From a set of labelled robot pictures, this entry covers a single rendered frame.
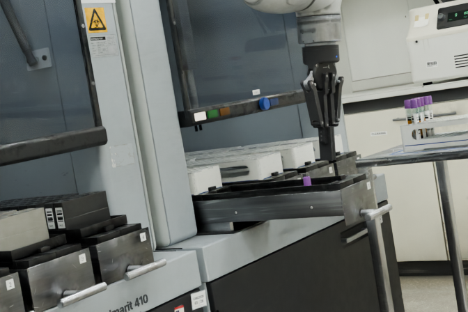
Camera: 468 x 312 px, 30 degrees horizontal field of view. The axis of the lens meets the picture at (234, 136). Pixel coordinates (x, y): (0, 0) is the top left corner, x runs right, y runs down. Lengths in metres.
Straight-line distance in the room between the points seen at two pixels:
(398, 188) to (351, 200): 2.54
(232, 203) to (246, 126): 0.70
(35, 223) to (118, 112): 0.31
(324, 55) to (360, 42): 3.15
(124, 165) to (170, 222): 0.17
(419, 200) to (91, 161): 2.72
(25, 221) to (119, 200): 0.24
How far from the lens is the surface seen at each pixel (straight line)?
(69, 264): 1.43
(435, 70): 4.08
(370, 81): 4.88
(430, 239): 4.21
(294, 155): 2.07
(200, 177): 1.87
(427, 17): 4.14
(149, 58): 1.76
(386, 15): 4.84
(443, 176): 2.39
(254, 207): 1.75
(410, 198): 4.20
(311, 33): 1.76
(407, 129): 2.01
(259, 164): 1.94
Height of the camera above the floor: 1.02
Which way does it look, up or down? 3 degrees down
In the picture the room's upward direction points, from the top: 9 degrees counter-clockwise
